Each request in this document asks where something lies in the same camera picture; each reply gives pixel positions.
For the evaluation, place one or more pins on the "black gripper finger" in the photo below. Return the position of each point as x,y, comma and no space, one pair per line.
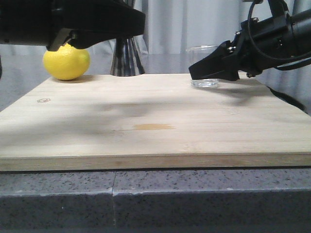
84,23

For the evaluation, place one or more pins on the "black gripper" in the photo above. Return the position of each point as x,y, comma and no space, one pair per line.
34,23
258,46

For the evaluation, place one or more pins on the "clear glass beaker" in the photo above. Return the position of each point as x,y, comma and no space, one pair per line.
195,54

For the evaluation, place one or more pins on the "steel double jigger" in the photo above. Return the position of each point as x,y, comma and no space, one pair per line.
126,57

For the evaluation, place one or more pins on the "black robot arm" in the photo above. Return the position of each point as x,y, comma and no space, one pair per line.
278,8

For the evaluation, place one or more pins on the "yellow lemon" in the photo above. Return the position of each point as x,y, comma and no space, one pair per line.
68,63

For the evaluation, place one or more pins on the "grey pleated curtain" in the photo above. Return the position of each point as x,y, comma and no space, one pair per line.
171,26

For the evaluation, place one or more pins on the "light wooden cutting board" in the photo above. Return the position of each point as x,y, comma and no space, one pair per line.
151,121

